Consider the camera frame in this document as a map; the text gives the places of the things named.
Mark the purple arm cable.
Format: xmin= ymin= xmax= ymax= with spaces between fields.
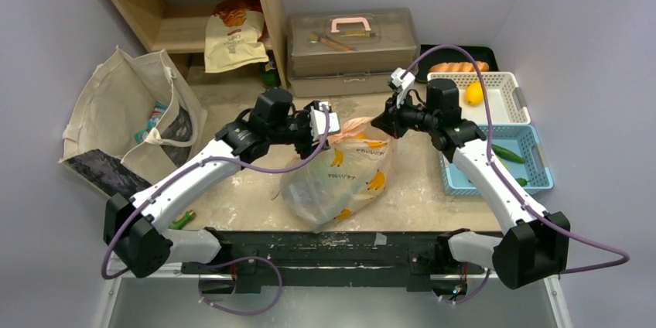
xmin=101 ymin=105 xmax=332 ymax=281
xmin=401 ymin=44 xmax=630 ymax=275

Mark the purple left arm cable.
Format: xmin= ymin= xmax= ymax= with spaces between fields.
xmin=101 ymin=105 xmax=332 ymax=281

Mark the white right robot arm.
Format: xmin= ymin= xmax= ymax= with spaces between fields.
xmin=371 ymin=77 xmax=570 ymax=289

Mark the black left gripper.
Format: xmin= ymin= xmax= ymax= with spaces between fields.
xmin=268 ymin=103 xmax=330 ymax=158

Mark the black tray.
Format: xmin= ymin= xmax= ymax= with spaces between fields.
xmin=415 ymin=46 xmax=499 ymax=84

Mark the green cucumber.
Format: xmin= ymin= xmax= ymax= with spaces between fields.
xmin=491 ymin=144 xmax=525 ymax=164

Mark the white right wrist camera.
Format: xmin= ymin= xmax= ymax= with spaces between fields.
xmin=389 ymin=68 xmax=415 ymax=109

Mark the small green vegetable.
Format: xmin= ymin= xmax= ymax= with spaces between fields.
xmin=169 ymin=210 xmax=196 ymax=230

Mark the yellow mango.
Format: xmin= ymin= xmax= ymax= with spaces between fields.
xmin=464 ymin=81 xmax=485 ymax=106

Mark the bread paper bag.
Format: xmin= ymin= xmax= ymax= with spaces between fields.
xmin=204 ymin=0 xmax=268 ymax=73

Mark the bread loaf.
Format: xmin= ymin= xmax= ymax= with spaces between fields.
xmin=429 ymin=61 xmax=490 ymax=73

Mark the snack packet in tote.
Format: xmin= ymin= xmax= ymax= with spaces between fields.
xmin=134 ymin=101 xmax=168 ymax=144

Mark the blue plastic basket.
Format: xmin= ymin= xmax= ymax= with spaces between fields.
xmin=439 ymin=124 xmax=553 ymax=196

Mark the beige canvas tote bag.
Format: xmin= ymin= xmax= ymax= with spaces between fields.
xmin=59 ymin=49 xmax=207 ymax=198

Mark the grey plastic toolbox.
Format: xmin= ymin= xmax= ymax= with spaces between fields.
xmin=286 ymin=8 xmax=420 ymax=98

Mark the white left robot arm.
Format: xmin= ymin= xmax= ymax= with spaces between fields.
xmin=101 ymin=88 xmax=340 ymax=280

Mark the green glass bottle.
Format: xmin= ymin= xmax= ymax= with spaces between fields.
xmin=258 ymin=51 xmax=282 ymax=88

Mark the black mounting rail base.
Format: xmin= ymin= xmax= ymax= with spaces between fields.
xmin=181 ymin=231 xmax=485 ymax=296

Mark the translucent banana print plastic bag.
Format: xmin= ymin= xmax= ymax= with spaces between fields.
xmin=279 ymin=118 xmax=397 ymax=233

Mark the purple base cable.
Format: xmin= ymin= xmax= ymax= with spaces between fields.
xmin=197 ymin=251 xmax=284 ymax=316

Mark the white plastic basket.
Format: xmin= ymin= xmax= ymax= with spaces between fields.
xmin=428 ymin=72 xmax=531 ymax=125

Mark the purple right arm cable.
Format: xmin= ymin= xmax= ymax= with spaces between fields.
xmin=401 ymin=44 xmax=630 ymax=275

